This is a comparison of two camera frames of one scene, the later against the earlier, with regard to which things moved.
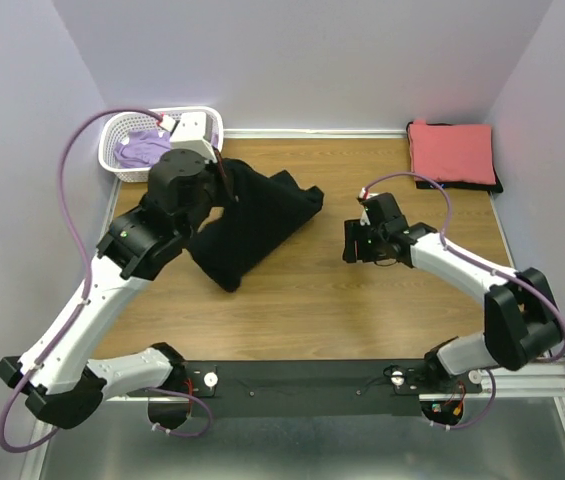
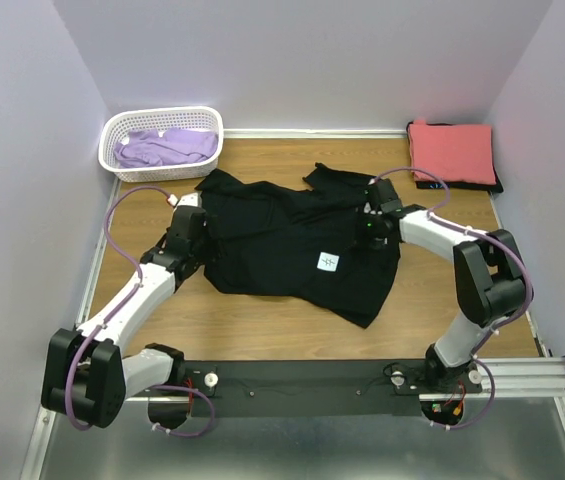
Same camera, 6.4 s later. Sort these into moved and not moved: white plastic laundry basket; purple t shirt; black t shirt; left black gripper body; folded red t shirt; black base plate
Moved: left black gripper body; black t shirt
Not moved: white plastic laundry basket; folded red t shirt; black base plate; purple t shirt
